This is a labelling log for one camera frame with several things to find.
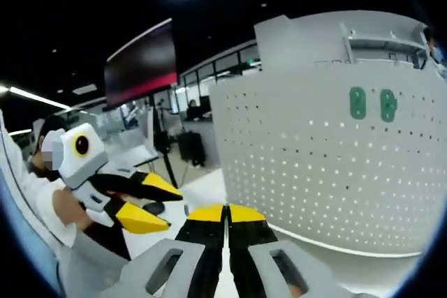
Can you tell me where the grey mesh office chair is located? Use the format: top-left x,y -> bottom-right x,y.
55,233 -> 147,298

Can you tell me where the large hanging display screen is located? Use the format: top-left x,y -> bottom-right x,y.
103,17 -> 179,110

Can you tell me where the grey perforated mounting plate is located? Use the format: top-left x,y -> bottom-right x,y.
208,67 -> 447,257

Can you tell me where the green hook assembly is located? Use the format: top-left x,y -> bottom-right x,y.
379,88 -> 398,121
349,87 -> 367,119

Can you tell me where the black suitcase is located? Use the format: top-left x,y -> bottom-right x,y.
178,131 -> 207,168

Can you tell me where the person's left hand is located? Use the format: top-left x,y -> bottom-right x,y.
52,188 -> 92,232

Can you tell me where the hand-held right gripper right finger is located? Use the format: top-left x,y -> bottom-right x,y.
226,202 -> 380,298

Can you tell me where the person's torso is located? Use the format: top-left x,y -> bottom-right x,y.
0,109 -> 60,292

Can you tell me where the white desk partition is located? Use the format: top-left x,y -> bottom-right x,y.
254,11 -> 447,79

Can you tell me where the black tripod stand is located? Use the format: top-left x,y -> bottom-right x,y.
149,95 -> 181,187

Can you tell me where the black computer mouse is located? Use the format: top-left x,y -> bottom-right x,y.
141,202 -> 166,215

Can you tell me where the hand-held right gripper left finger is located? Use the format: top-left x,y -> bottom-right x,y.
117,202 -> 226,298

